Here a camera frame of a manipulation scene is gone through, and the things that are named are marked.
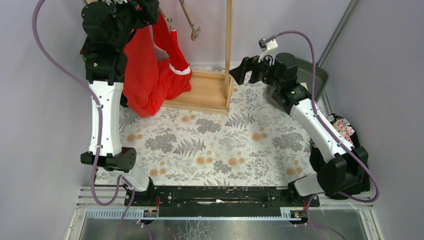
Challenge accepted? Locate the wooden clip hanger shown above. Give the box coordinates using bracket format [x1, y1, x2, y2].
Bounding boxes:
[158, 7, 174, 33]
[179, 0, 202, 42]

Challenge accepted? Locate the red underwear with white lettering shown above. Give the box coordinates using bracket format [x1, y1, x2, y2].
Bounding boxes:
[152, 11, 191, 75]

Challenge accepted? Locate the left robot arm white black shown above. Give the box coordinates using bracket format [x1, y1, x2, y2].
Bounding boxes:
[80, 0, 159, 192]

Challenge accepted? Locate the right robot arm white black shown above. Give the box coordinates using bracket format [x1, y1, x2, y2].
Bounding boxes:
[229, 53, 369, 201]

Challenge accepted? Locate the grey plastic bin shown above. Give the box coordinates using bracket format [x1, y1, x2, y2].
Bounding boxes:
[264, 57, 330, 107]

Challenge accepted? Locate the wooden clothes rack stand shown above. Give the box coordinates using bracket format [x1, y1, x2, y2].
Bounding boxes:
[162, 0, 234, 115]

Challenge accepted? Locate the red tank top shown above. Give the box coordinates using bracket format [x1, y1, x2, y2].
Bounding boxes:
[123, 28, 193, 118]

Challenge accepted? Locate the dark striped garment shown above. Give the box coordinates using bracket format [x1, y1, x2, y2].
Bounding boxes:
[79, 37, 91, 59]

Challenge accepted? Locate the floral table cloth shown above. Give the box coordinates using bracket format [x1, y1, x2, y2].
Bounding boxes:
[94, 65, 329, 187]

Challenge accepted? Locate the black floral garment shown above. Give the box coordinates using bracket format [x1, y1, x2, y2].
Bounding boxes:
[309, 113, 370, 196]

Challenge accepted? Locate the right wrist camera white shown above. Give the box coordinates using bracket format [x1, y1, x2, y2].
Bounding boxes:
[258, 38, 278, 63]

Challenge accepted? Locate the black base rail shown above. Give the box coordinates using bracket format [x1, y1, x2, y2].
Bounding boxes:
[124, 185, 320, 218]

